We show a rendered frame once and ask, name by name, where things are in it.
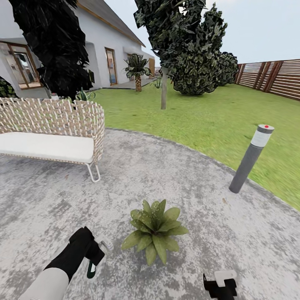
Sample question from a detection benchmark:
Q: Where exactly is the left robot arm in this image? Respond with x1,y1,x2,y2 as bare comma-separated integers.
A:
18,227,114,300

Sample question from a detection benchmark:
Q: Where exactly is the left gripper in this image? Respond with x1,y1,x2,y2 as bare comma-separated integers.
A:
85,241,105,266

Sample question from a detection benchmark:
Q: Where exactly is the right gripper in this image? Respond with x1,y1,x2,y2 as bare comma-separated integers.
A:
204,278,237,300

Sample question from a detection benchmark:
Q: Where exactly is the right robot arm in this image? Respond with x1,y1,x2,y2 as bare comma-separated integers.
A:
204,270,237,300

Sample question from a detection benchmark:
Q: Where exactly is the insectifuge atomizer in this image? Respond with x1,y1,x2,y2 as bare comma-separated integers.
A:
87,260,97,279

